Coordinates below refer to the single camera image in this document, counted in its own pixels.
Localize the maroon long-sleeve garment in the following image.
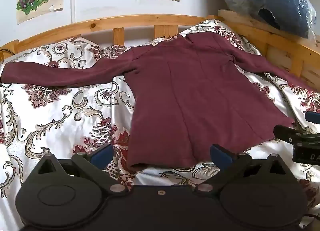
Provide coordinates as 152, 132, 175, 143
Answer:
1, 32, 306, 168

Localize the wooden bed frame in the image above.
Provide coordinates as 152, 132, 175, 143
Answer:
1, 10, 319, 90

